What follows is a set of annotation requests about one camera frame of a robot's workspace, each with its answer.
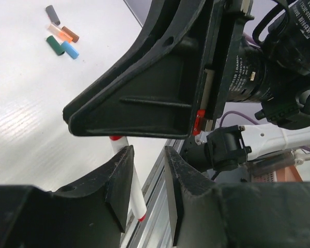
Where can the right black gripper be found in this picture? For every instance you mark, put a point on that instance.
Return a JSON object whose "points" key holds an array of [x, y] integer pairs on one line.
{"points": [[274, 71]]}

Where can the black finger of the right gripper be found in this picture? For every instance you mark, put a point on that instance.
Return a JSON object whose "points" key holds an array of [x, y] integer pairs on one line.
{"points": [[154, 90]]}

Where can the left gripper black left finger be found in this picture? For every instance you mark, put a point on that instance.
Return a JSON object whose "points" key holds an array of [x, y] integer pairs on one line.
{"points": [[115, 178]]}

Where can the red capped marker pen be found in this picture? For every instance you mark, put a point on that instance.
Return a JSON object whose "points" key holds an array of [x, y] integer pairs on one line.
{"points": [[137, 202]]}

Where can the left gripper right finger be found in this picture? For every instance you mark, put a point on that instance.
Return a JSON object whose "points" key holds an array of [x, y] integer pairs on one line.
{"points": [[192, 207]]}

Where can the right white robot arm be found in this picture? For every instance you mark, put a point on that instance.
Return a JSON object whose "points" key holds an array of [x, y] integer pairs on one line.
{"points": [[237, 136]]}

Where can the brown pen cap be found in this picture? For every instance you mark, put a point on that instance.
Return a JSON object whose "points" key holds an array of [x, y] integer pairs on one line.
{"points": [[73, 35]]}

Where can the grey pen cap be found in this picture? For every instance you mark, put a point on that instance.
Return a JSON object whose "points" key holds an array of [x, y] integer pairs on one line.
{"points": [[52, 15]]}

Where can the dark green pen cap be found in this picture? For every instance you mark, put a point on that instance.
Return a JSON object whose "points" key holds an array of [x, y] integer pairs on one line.
{"points": [[55, 46]]}

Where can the aluminium front rail frame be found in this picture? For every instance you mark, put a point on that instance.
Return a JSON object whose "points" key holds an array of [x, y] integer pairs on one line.
{"points": [[154, 230]]}

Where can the blue pen cap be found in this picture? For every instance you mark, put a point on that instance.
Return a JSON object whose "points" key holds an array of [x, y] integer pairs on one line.
{"points": [[70, 50]]}

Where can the orange pen cap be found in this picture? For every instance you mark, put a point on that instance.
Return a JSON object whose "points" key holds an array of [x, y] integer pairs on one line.
{"points": [[55, 30]]}

